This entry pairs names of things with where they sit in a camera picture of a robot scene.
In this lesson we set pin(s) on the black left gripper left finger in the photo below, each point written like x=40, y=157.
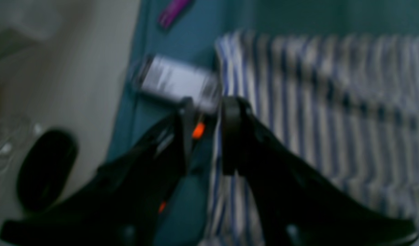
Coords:
x=120, y=205

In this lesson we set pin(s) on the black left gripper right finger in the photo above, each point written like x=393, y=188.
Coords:
x=297, y=206

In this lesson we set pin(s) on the blue white striped T-shirt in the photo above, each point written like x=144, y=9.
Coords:
x=348, y=106

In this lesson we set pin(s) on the white labelled box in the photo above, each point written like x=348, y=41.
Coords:
x=172, y=80

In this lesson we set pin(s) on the teal table cloth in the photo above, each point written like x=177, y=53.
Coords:
x=192, y=39

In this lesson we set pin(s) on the purple pen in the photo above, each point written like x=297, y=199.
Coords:
x=171, y=12

